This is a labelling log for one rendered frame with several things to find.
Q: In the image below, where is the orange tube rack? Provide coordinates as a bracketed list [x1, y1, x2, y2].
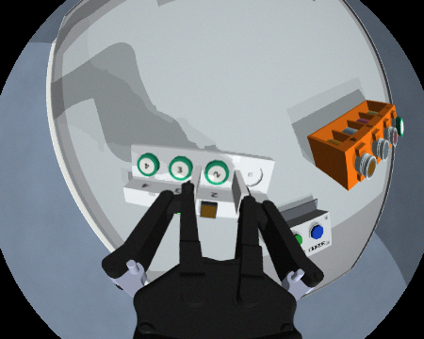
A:
[307, 100, 397, 191]

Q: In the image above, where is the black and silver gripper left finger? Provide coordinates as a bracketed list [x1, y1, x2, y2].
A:
[102, 165, 208, 308]

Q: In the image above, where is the white tray with round nests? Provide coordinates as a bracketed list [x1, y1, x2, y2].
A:
[123, 143, 275, 218]

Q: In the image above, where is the green screw cap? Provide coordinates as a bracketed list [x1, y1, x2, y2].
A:
[204, 160, 229, 186]
[137, 153, 160, 177]
[169, 156, 193, 181]
[396, 117, 404, 137]

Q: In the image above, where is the light grey bench mat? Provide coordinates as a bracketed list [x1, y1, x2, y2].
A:
[62, 0, 387, 242]

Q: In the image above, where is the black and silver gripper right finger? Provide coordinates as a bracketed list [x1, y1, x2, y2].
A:
[231, 169, 324, 308]

